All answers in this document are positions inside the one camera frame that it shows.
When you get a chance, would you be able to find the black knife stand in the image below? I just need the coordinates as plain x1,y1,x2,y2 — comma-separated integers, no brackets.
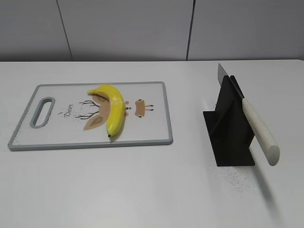
203,76,255,166

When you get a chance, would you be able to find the white handled kitchen knife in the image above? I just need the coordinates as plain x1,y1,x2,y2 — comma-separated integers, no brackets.
229,76,280,166

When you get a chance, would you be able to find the grey rimmed white cutting board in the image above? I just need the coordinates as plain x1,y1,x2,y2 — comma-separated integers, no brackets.
8,82,173,151

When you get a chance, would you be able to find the yellow plastic banana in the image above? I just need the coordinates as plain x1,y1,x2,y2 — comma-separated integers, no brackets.
87,84,125,138

